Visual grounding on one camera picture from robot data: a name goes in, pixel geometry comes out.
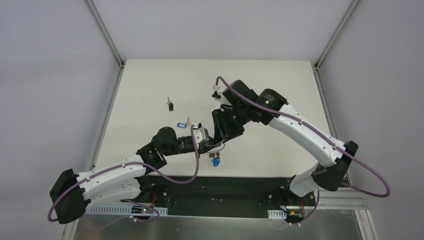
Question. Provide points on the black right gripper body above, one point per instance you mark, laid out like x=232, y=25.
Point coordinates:
x=224, y=117

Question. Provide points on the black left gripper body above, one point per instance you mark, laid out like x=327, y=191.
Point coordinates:
x=208, y=142

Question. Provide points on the silver metal binder keyring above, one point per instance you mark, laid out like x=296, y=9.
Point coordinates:
x=215, y=151

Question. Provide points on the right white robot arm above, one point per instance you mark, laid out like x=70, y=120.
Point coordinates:
x=332, y=163

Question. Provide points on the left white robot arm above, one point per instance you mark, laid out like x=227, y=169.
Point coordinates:
x=75, y=193

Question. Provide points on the key with black head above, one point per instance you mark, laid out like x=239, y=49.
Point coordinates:
x=170, y=105

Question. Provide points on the left white controller board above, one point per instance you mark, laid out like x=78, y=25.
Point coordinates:
x=121, y=210

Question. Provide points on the white controller board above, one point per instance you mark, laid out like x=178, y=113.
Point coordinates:
x=289, y=217
x=121, y=210

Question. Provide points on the right white controller board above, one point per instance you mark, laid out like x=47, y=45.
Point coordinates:
x=289, y=217

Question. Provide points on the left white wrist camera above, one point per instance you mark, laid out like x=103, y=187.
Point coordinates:
x=200, y=133

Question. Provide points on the key with blue frame tag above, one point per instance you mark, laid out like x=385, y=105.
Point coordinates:
x=184, y=125

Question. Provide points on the black metal base rail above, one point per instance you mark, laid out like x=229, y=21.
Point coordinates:
x=218, y=196

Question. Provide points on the right aluminium frame post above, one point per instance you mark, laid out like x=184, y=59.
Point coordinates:
x=351, y=8

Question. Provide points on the aluminium frame post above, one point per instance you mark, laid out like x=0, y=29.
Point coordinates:
x=351, y=8
x=104, y=32

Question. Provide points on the left aluminium frame post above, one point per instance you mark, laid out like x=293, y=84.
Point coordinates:
x=104, y=32

